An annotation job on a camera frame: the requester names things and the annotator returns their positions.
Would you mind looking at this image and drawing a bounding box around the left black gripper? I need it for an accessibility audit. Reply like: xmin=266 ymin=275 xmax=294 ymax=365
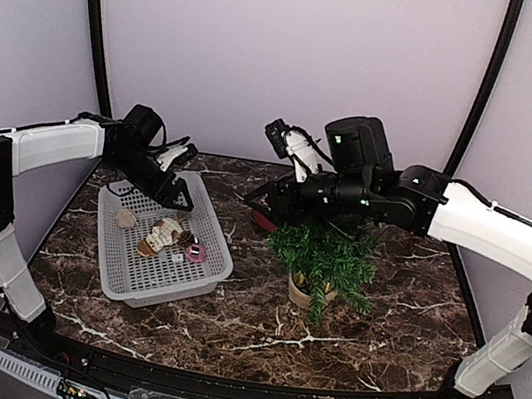
xmin=101 ymin=142 xmax=202 ymax=212

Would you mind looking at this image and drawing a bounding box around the red floral plate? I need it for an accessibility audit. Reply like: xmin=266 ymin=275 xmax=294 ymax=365
xmin=250 ymin=210 xmax=277 ymax=233

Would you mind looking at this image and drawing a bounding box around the white plastic basket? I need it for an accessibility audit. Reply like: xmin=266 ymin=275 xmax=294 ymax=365
xmin=97 ymin=172 xmax=233 ymax=308

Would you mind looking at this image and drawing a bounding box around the small potted christmas tree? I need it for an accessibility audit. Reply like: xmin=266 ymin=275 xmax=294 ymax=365
xmin=267 ymin=221 xmax=378 ymax=327

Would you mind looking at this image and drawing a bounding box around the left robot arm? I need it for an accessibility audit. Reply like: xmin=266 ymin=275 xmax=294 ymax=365
xmin=0 ymin=104 xmax=198 ymax=363

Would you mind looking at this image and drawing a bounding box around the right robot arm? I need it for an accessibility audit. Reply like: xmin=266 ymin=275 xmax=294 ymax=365
xmin=245 ymin=116 xmax=532 ymax=399

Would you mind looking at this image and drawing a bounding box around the small seashell ornament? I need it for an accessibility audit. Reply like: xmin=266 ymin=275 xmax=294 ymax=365
xmin=176 ymin=210 xmax=191 ymax=222

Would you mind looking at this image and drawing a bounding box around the knit doll ornament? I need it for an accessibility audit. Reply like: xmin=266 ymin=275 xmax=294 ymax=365
xmin=137 ymin=217 xmax=183 ymax=258

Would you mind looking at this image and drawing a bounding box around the brown pine cone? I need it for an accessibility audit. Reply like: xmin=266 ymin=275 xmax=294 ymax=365
xmin=176 ymin=230 xmax=197 ymax=250

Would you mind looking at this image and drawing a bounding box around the pink ball ornament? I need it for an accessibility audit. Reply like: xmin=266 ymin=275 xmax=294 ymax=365
xmin=185 ymin=243 xmax=207 ymax=264

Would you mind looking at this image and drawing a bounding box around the beige fluffy ornament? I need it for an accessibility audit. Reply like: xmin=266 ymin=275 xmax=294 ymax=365
xmin=114 ymin=208 xmax=138 ymax=229

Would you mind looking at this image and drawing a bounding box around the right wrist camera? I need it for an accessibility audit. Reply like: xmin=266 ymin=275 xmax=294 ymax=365
xmin=264 ymin=119 xmax=322 ymax=183

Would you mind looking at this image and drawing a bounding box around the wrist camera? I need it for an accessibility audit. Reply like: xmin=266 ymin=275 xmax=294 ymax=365
xmin=264 ymin=119 xmax=322 ymax=183
xmin=156 ymin=136 xmax=199 ymax=172

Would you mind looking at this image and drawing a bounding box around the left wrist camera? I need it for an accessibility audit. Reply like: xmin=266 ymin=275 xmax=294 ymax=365
xmin=156 ymin=136 xmax=199 ymax=172

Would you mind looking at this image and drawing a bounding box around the black front rail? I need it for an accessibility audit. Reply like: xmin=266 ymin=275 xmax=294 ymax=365
xmin=4 ymin=320 xmax=489 ymax=399

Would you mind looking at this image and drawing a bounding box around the right black frame post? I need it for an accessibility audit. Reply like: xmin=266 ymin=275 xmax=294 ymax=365
xmin=443 ymin=0 xmax=525 ymax=177

